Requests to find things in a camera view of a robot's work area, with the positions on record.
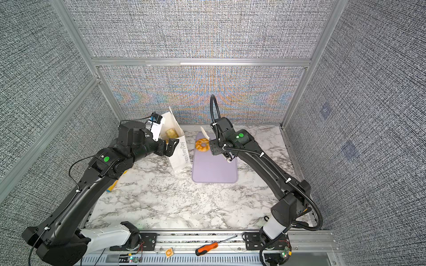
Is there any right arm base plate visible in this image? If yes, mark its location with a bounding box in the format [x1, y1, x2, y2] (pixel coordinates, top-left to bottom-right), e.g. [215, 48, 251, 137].
[242, 232, 292, 258]

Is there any yellow toy shovel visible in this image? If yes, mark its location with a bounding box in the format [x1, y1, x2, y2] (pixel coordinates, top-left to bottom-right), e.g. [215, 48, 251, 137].
[106, 170, 128, 193]

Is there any orange handled screwdriver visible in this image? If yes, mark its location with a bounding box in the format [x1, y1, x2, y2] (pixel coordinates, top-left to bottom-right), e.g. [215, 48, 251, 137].
[195, 235, 237, 256]

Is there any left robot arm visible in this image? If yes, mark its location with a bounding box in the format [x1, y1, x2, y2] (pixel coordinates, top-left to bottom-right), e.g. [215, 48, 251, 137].
[22, 120, 179, 266]

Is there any ring-shaped fake bread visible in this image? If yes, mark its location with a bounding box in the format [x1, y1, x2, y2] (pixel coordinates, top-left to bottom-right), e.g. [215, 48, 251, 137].
[195, 138, 210, 152]

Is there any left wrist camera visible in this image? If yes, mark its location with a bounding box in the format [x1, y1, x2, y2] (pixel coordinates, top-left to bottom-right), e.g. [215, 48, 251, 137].
[146, 112, 165, 141]

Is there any small orange tag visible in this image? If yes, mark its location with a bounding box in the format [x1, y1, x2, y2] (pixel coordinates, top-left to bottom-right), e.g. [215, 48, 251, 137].
[165, 248, 174, 258]

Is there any white paper bag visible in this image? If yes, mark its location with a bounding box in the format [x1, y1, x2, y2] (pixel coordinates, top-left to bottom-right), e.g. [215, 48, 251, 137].
[160, 107, 191, 173]

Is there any aluminium front rail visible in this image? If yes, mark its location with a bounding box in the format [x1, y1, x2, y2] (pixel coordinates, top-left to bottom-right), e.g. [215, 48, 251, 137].
[74, 229, 345, 266]

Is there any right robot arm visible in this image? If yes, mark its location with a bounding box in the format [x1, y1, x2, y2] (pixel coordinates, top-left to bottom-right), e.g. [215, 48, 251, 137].
[209, 95, 323, 247]

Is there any round twisted fake bun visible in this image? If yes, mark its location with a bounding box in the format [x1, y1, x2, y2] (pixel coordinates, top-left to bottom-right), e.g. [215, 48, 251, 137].
[166, 128, 179, 139]

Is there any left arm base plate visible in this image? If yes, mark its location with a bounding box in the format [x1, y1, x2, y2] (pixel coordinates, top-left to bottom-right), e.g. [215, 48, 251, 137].
[109, 232, 158, 252]

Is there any lilac plastic tray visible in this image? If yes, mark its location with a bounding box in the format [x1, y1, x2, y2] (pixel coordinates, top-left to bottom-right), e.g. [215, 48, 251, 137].
[192, 148, 238, 184]

